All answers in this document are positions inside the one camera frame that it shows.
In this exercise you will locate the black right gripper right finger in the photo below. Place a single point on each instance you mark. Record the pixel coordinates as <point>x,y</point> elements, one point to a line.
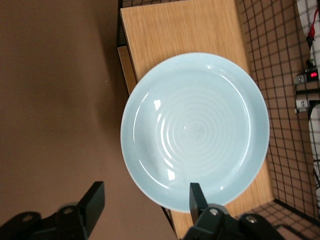
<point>197,202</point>

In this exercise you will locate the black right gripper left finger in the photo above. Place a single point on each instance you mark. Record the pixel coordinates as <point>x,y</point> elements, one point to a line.
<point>92,207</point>

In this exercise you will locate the light blue round plate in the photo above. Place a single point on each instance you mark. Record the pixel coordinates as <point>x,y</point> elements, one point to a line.
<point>195,135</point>

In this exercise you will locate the light wooden board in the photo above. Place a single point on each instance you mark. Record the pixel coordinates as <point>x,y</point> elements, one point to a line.
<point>185,32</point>

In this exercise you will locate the red digit display module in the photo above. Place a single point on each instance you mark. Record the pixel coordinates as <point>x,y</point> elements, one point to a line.
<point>313,74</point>

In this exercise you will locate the red clip lead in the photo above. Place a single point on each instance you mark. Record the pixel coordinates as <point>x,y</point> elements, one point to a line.
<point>311,35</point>

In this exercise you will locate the silver metal bracket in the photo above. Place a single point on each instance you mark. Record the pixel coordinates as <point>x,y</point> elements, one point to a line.
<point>303,98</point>

